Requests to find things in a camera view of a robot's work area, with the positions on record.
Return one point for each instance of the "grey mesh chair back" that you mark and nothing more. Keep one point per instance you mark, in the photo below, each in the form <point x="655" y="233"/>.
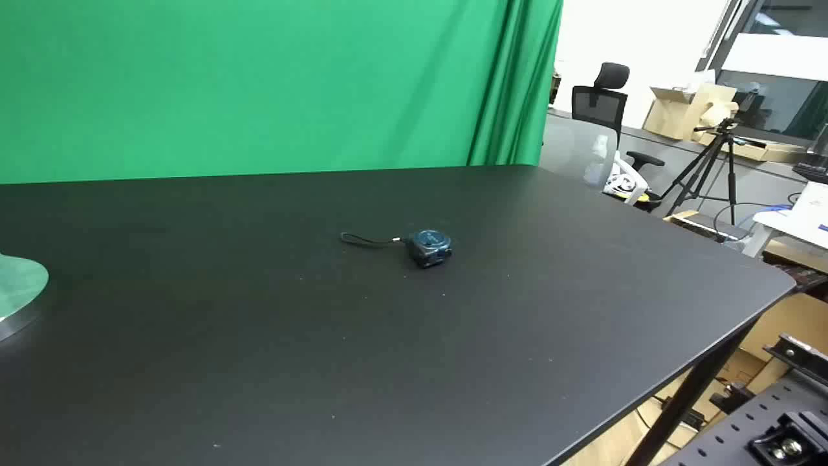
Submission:
<point x="581" y="149"/>

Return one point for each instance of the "green screen curtain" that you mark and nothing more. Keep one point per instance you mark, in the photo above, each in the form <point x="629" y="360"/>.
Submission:
<point x="259" y="85"/>

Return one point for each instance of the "black office chair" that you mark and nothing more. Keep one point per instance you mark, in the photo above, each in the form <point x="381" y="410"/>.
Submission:
<point x="601" y="101"/>

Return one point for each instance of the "open cardboard box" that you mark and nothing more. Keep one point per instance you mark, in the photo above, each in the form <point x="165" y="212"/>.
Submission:
<point x="689" y="112"/>

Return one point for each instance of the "black table leg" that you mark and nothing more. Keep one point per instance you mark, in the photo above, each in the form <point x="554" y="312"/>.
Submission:
<point x="686" y="401"/>

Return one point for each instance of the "white paper stack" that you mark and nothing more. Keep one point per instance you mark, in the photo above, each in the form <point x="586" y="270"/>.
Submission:
<point x="802" y="215"/>

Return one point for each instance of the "black perforated metal rack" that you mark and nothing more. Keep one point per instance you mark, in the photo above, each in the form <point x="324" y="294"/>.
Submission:
<point x="760" y="422"/>

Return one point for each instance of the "black camera tripod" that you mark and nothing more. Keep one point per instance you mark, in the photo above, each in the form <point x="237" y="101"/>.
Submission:
<point x="711" y="167"/>

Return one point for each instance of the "round metal robot base plate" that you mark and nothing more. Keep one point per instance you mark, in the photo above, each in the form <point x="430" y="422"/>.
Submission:
<point x="16" y="288"/>

